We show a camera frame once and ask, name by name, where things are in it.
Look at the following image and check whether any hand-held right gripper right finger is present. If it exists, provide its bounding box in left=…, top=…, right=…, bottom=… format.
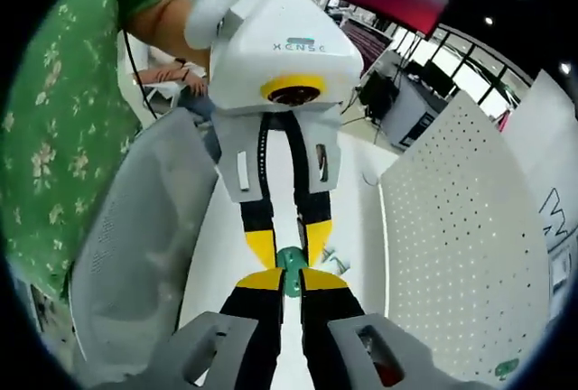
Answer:
left=300, top=267, right=437, bottom=390

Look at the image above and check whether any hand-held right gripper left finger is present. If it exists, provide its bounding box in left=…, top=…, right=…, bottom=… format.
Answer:
left=173, top=267, right=286, bottom=390

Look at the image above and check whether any white pegboard mounting plate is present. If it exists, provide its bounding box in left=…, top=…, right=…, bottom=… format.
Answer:
left=378, top=90, right=559, bottom=364

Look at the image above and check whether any grey chair back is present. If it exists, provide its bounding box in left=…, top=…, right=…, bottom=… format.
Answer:
left=67, top=107, right=220, bottom=364

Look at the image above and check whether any grey desk cabinet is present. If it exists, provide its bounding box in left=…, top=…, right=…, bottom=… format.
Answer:
left=381, top=76, right=442, bottom=152

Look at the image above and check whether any black desk monitor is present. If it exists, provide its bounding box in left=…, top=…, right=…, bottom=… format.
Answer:
left=408, top=59, right=457, bottom=98

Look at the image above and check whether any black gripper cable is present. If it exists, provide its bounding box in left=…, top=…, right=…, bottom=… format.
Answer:
left=115, top=0, right=159, bottom=123

